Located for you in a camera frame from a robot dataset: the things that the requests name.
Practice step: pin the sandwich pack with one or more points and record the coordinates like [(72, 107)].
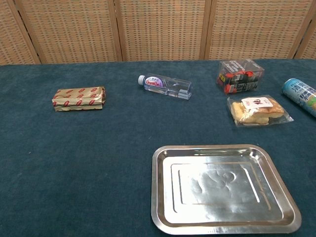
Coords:
[(256, 111)]

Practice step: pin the clear plastic water bottle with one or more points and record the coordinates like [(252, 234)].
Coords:
[(168, 86)]

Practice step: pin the gold wrapped package red logos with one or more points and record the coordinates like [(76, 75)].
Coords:
[(79, 98)]

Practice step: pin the teal carpet table cloth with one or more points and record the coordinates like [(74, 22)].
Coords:
[(86, 160)]

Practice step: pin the woven bamboo folding screen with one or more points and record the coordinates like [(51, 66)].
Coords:
[(158, 29)]

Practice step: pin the clear box of coffee bottles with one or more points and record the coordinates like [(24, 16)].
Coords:
[(238, 77)]

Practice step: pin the silver metal tray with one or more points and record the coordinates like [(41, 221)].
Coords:
[(222, 192)]

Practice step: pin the blue drink can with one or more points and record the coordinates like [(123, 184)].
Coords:
[(301, 95)]

